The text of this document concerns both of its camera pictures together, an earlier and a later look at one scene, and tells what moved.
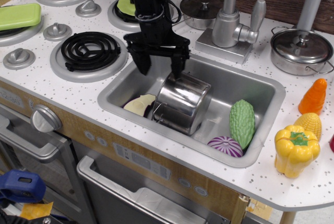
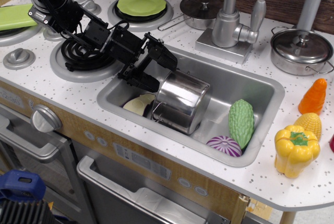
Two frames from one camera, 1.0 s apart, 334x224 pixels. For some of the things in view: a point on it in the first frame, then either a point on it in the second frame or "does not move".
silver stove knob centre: [88, 9] does not move
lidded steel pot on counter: [290, 55] does not move
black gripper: [155, 31] → [127, 46]
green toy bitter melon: [242, 120] does not move
